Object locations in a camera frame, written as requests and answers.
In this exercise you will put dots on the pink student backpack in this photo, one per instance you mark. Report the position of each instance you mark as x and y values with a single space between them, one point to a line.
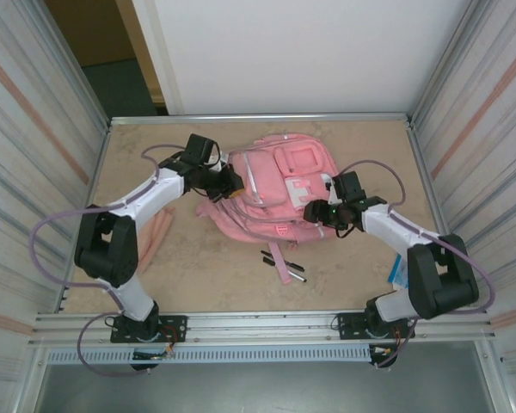
284 202

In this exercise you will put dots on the all black marker pen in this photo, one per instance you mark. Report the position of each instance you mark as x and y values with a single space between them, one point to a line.
296 266

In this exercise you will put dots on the white barrel marker pen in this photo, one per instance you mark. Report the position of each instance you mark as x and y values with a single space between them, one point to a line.
299 277

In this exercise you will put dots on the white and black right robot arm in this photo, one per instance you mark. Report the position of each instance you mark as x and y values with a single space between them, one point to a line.
387 228

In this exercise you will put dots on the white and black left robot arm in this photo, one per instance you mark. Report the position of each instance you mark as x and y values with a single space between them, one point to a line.
167 191

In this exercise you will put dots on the brown wooden door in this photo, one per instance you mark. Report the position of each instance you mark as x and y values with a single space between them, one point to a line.
90 34

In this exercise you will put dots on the grey metal sheet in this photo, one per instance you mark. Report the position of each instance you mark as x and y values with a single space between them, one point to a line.
262 387

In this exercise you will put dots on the aluminium table back rail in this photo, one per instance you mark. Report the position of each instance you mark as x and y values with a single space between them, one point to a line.
262 118

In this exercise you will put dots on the aluminium table side rail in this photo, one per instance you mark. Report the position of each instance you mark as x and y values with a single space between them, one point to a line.
417 150
101 150

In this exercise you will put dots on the aluminium front mounting rail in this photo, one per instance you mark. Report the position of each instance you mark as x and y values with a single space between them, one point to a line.
262 320

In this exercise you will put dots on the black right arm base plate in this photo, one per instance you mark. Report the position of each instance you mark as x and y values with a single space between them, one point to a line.
348 327

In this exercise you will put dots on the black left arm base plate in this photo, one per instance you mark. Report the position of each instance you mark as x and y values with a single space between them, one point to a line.
176 322

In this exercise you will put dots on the aluminium frame post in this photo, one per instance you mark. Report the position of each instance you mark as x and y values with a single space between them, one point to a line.
75 73
447 56

